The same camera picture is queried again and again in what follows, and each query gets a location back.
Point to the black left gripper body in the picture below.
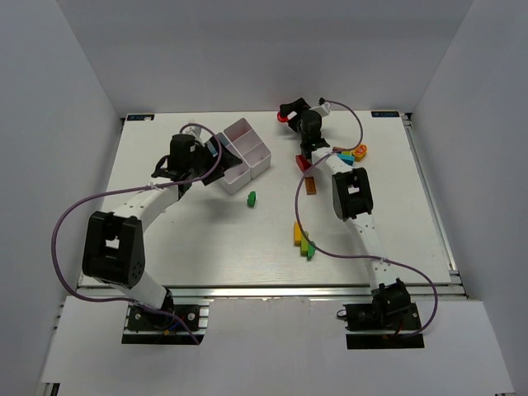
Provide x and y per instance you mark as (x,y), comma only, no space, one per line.
(215,157)

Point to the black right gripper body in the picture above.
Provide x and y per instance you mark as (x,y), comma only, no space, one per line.
(294,114)

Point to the red round lego piece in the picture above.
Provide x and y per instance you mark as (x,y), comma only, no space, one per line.
(282,119)

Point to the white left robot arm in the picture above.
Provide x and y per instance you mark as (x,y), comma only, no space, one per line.
(114,251)

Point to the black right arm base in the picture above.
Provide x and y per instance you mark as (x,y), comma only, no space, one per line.
(365,331)

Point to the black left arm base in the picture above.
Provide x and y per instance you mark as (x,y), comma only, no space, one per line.
(144,328)

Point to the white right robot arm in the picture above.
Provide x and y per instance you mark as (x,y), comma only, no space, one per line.
(352,199)

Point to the white four-compartment container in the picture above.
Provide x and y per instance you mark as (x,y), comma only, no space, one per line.
(241,140)

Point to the brown lego brick far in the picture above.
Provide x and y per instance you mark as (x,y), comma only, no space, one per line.
(340,150)

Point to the dark green lego piece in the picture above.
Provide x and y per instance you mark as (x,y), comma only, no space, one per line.
(251,199)

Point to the cyan lego brick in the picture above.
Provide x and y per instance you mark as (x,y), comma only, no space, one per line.
(347,157)

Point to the yellow orange lego piece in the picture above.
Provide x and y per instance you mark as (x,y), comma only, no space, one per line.
(360,152)

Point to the brown flat lego tile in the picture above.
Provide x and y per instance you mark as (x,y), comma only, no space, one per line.
(310,185)

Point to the blue label left corner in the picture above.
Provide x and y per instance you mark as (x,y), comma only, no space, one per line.
(140,117)

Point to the blue label corner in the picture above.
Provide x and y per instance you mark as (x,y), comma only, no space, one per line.
(385,114)
(140,117)

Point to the blue label right corner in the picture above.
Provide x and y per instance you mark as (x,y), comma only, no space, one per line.
(385,114)

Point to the yellow lego brick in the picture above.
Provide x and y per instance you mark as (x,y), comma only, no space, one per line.
(297,234)

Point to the light green lego brick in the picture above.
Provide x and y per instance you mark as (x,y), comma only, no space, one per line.
(304,246)

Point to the green lego piece right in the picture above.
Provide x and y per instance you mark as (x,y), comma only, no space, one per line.
(310,251)

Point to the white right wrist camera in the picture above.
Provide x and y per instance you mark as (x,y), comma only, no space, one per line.
(323,108)

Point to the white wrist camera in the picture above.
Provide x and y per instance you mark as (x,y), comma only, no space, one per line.
(195,131)
(323,108)

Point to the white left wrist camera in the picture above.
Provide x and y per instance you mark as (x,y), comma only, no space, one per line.
(195,131)

